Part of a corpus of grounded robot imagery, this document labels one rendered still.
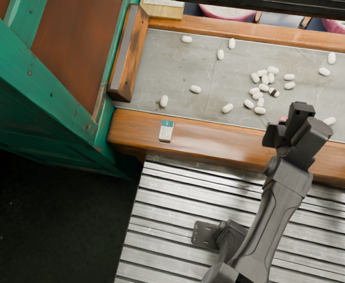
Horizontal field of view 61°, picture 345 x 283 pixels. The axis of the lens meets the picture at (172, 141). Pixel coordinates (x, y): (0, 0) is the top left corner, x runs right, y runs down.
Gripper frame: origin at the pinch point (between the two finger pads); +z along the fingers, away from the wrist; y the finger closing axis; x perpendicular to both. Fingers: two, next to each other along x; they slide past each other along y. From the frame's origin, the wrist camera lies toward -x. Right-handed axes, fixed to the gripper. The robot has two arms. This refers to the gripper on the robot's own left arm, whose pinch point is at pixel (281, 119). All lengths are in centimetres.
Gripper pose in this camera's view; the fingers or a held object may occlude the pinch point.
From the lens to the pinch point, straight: 83.3
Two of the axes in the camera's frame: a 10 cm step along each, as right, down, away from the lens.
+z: 1.7, -5.6, 8.1
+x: -0.8, 8.1, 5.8
